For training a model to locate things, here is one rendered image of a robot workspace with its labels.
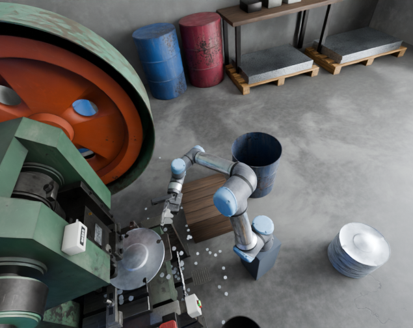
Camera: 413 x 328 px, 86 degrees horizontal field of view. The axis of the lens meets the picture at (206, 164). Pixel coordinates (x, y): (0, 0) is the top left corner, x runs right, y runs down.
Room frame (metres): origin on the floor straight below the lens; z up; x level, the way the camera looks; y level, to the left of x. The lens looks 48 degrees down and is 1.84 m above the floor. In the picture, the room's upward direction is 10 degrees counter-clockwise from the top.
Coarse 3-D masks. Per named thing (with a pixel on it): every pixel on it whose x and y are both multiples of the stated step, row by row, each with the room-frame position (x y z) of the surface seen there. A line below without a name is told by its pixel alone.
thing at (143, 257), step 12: (144, 228) 0.57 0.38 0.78; (132, 240) 0.52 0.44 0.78; (144, 240) 0.51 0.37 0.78; (156, 240) 0.50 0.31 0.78; (132, 252) 0.46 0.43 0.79; (144, 252) 0.45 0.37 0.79; (156, 252) 0.44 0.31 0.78; (120, 264) 0.41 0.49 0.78; (132, 264) 0.40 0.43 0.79; (144, 264) 0.39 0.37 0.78; (156, 264) 0.38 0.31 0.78; (120, 276) 0.36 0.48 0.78; (132, 276) 0.35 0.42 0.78; (144, 276) 0.34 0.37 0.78; (120, 288) 0.31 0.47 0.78; (132, 288) 0.30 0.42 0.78
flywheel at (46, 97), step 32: (0, 32) 0.78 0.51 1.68; (32, 32) 0.82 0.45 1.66; (0, 64) 0.78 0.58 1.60; (32, 64) 0.80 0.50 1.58; (64, 64) 0.78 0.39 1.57; (96, 64) 0.80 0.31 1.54; (32, 96) 0.79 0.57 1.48; (64, 96) 0.80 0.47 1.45; (96, 96) 0.81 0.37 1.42; (128, 96) 0.80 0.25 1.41; (64, 128) 0.76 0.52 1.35; (96, 128) 0.81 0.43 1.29; (128, 128) 0.79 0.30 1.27; (96, 160) 0.79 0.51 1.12; (128, 160) 0.78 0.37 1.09
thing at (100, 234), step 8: (72, 208) 0.50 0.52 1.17; (80, 208) 0.49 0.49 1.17; (72, 216) 0.46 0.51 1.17; (80, 216) 0.46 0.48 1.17; (88, 216) 0.47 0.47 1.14; (88, 224) 0.44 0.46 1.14; (96, 224) 0.47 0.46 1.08; (88, 232) 0.41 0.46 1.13; (96, 232) 0.43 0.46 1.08; (104, 232) 0.46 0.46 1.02; (112, 232) 0.48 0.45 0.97; (96, 240) 0.40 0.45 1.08; (104, 240) 0.43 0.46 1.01; (112, 240) 0.44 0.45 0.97; (120, 240) 0.46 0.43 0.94; (112, 248) 0.41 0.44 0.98; (120, 248) 0.42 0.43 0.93; (120, 256) 0.39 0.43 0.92; (112, 264) 0.36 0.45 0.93
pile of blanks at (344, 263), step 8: (336, 240) 0.53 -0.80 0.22; (328, 248) 0.54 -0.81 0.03; (336, 248) 0.49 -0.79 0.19; (328, 256) 0.49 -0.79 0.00; (336, 256) 0.45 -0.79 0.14; (344, 256) 0.42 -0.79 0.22; (336, 264) 0.42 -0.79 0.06; (344, 264) 0.39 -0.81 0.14; (352, 264) 0.36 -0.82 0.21; (360, 264) 0.34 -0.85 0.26; (344, 272) 0.36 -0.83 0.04; (352, 272) 0.34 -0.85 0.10; (360, 272) 0.33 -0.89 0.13; (368, 272) 0.32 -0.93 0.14
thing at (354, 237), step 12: (348, 228) 0.57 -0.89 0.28; (360, 228) 0.56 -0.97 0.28; (372, 228) 0.54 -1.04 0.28; (348, 240) 0.49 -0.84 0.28; (360, 240) 0.48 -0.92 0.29; (372, 240) 0.47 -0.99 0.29; (384, 240) 0.45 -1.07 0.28; (348, 252) 0.42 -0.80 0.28; (360, 252) 0.41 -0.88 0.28; (372, 252) 0.40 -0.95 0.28; (384, 252) 0.38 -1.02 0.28; (372, 264) 0.33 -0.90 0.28
